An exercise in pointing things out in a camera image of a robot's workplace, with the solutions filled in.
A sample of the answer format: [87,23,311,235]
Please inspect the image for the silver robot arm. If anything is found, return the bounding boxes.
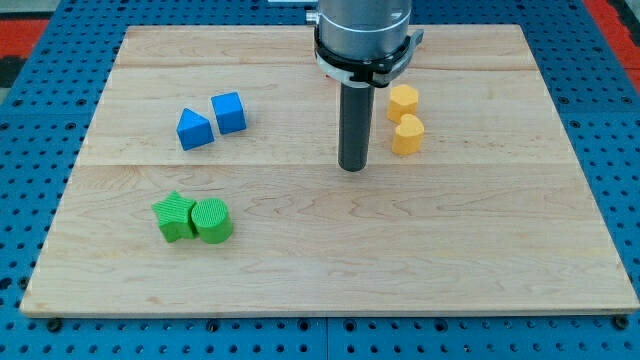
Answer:
[317,0,412,60]

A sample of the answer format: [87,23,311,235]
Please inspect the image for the green star block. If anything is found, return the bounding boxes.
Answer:
[151,191,197,243]

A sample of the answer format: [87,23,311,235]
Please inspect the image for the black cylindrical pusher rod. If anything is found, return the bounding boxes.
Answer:
[338,84,375,172]

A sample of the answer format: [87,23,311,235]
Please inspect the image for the yellow heart block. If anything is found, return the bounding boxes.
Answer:
[391,114,425,155]

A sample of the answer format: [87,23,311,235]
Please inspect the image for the wooden board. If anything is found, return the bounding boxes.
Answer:
[21,25,639,318]

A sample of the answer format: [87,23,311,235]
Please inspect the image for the blue cube block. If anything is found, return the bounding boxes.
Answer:
[211,92,247,135]

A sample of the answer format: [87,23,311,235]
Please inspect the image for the green cylinder block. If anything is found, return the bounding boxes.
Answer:
[191,198,233,244]

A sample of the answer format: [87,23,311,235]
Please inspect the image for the yellow hexagon block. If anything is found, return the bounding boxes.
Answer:
[387,84,419,124]

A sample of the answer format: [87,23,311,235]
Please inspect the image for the blue triangular prism block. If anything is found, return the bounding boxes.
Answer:
[176,108,214,151]

